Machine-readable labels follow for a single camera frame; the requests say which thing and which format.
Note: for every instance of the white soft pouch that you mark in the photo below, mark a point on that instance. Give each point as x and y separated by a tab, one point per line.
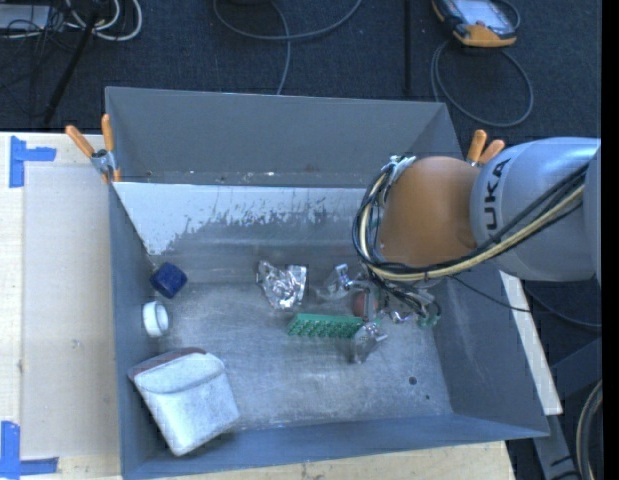
189	403

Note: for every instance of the blue bottle cap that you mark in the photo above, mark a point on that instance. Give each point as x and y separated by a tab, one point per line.
168	279

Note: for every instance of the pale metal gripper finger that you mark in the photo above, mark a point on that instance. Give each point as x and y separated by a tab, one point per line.
339	280
366	340

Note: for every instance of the grey metal bin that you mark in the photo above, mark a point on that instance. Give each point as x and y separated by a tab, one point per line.
289	378

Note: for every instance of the crumpled silver foil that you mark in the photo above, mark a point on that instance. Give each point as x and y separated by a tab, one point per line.
284	288

